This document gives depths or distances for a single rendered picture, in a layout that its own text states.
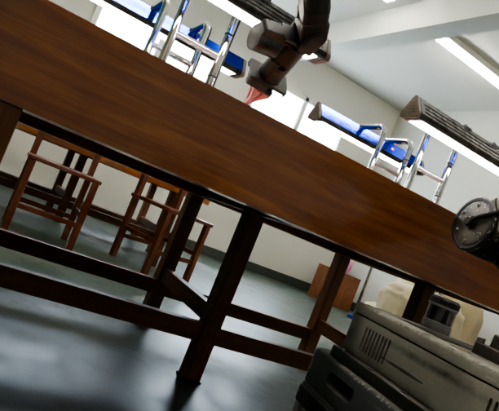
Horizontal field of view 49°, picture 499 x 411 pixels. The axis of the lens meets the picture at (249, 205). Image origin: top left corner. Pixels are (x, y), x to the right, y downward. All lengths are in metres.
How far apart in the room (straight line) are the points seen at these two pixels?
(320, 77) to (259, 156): 6.57
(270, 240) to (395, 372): 6.39
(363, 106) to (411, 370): 7.16
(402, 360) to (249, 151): 0.50
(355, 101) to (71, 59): 7.14
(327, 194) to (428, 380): 0.44
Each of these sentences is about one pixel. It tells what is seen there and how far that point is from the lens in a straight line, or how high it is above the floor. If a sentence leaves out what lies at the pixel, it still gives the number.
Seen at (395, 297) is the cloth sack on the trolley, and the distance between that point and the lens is 4.34.
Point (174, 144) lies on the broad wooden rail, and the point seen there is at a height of 0.63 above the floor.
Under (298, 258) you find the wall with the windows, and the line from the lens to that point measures 7.75.
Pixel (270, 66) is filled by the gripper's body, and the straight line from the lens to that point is 1.25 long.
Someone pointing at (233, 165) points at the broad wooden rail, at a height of 0.64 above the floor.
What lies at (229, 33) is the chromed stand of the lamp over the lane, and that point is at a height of 1.03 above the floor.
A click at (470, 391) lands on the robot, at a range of 0.98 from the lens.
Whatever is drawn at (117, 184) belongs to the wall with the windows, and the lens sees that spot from 6.53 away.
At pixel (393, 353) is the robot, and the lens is 1.13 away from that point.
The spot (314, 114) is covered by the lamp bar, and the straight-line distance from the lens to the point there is 2.22.
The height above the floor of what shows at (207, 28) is 1.09.
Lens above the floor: 0.54
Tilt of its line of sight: 2 degrees up
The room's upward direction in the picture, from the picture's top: 22 degrees clockwise
